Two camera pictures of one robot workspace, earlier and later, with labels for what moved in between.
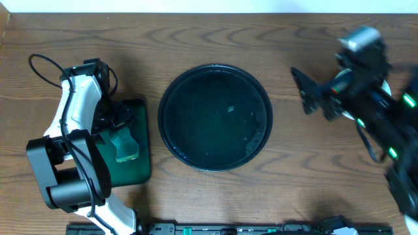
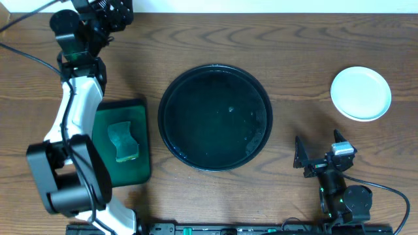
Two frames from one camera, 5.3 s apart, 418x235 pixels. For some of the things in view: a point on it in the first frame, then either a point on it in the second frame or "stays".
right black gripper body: [373, 108] → [316, 168]
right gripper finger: [315, 96] → [301, 156]
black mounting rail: [234, 229] stays
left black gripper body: [115, 119] → [119, 13]
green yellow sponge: [127, 147] stays
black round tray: [215, 117] stays
